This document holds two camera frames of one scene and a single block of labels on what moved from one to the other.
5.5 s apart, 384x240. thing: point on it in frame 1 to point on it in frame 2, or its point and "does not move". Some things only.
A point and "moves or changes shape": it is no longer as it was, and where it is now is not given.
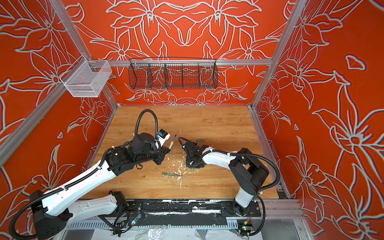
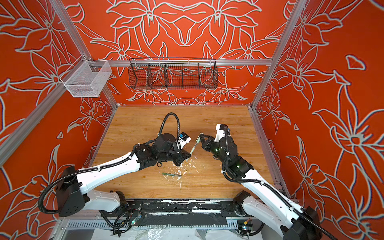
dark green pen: x=174 y=175 does not move
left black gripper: x=162 y=152 to x=182 y=155
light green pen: x=173 y=140 moves or changes shape
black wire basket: x=172 y=73 does not move
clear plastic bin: x=86 y=78 does not move
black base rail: x=190 y=208 does not move
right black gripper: x=188 y=165 to x=206 y=145
